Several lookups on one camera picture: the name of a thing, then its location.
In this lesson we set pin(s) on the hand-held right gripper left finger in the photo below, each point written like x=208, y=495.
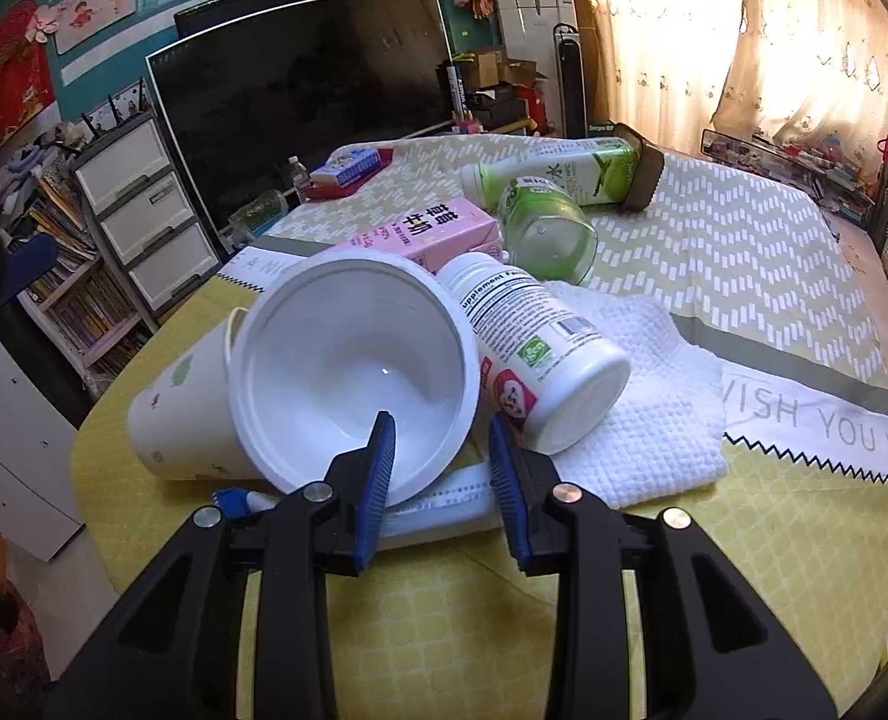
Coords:
x=380, y=480

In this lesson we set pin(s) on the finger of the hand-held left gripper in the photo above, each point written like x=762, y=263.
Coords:
x=28, y=262

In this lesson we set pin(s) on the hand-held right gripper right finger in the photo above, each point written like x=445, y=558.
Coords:
x=504, y=480

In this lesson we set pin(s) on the white plastic bowl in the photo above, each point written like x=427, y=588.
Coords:
x=339, y=345

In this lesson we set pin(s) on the green glass jar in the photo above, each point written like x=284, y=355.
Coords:
x=549, y=232

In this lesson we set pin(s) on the shelf of books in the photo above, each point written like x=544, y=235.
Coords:
x=76, y=292

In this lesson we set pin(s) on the white blue tube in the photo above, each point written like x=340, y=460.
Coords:
x=444, y=499

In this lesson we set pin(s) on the grey plastic drawer unit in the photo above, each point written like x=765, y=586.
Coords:
x=151, y=202

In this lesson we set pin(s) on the white supplement bottle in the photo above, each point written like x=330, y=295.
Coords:
x=534, y=345

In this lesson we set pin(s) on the white foam net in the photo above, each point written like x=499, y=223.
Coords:
x=661, y=390

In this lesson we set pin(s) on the white cabinet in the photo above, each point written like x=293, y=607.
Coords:
x=9, y=450

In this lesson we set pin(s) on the white paper cup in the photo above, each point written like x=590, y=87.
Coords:
x=181, y=412

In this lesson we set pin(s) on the pink milk carton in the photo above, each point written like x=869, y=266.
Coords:
x=429, y=229

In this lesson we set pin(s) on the clear water bottle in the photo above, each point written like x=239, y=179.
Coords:
x=298, y=180

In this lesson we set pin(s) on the large curved television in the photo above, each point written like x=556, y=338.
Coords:
x=294, y=105

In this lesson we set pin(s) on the green tea bottle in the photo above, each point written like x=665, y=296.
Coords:
x=564, y=172

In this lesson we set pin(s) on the blue card box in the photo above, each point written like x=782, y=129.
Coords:
x=346, y=165

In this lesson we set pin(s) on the yellow printed tablecloth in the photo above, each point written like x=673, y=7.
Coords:
x=751, y=255

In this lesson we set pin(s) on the stack of cardboard boxes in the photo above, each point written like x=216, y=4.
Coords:
x=496, y=79

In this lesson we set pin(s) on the black tower fan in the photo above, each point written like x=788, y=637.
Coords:
x=570, y=82

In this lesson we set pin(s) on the cluttered glass table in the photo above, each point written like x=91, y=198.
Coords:
x=789, y=161

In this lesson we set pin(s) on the cream patterned curtains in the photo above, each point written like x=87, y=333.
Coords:
x=751, y=30

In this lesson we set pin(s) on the red wall hanging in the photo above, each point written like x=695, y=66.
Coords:
x=16, y=97

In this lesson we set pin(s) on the cartoon wall poster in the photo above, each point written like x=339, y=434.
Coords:
x=95, y=7

